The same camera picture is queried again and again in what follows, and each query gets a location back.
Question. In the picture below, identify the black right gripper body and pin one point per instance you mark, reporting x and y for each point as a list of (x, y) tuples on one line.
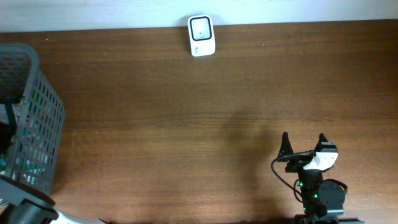
[(295, 165)]

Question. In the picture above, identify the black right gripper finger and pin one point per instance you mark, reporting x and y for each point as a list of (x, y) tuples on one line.
[(322, 143), (285, 147)]

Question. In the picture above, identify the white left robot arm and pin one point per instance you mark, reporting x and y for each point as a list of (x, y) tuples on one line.
[(27, 205)]

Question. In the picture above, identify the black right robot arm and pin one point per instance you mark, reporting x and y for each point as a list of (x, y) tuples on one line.
[(322, 199)]

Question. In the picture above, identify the white barcode scanner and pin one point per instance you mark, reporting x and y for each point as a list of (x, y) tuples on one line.
[(201, 35)]

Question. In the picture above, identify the grey plastic mesh basket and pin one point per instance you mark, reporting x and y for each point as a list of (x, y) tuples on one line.
[(32, 117)]

